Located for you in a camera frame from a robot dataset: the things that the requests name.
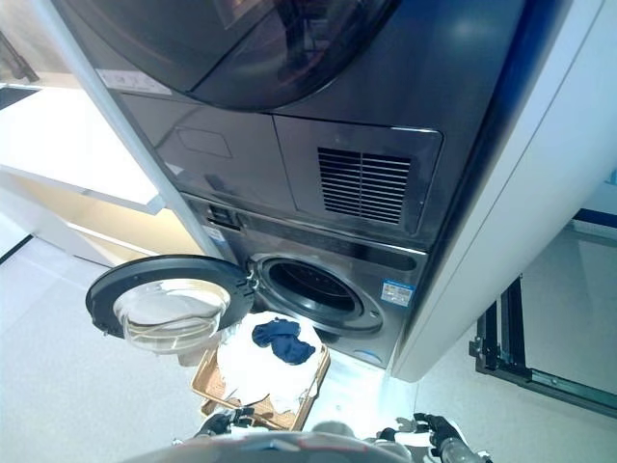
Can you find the dark round dryer door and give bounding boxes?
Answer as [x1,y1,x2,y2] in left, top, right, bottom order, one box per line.
[51,0,402,110]

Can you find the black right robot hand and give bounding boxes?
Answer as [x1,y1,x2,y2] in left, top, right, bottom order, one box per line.
[378,412,467,457]

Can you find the woven wicker laundry basket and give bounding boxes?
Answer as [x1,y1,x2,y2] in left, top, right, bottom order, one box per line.
[190,337,332,433]

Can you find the blue white energy label sticker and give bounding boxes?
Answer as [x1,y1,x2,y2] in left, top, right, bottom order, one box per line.
[380,282,416,306]

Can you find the white cloth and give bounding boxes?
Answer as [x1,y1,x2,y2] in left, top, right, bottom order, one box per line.
[216,311,329,421]

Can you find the black metal frame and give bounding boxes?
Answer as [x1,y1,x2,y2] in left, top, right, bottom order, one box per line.
[469,274,617,419]

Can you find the beige lower cabinet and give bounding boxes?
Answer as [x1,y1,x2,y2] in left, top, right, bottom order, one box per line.
[0,172,213,269]

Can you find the white counter top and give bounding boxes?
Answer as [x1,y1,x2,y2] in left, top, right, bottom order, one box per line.
[0,86,166,216]

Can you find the white narrow cabinet panel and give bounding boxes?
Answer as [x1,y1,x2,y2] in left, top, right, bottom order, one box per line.
[28,0,230,259]

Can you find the grey washing machine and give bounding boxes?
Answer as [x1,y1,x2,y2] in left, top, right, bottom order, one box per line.
[180,192,430,370]

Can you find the round glass washing machine door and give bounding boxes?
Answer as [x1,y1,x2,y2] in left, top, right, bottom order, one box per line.
[85,254,255,358]

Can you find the slatted dryer vent grille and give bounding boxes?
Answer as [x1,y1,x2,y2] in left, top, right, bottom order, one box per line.
[316,147,413,226]

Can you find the white cabinet side panel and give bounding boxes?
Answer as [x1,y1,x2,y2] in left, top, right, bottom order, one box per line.
[389,0,617,385]

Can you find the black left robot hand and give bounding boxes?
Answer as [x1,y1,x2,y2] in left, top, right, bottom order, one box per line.
[195,406,256,440]

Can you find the dark blue garment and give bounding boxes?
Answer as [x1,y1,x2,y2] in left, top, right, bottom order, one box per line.
[252,320,317,366]

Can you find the grey robot torso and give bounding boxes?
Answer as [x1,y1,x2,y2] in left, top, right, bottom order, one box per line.
[139,419,411,463]

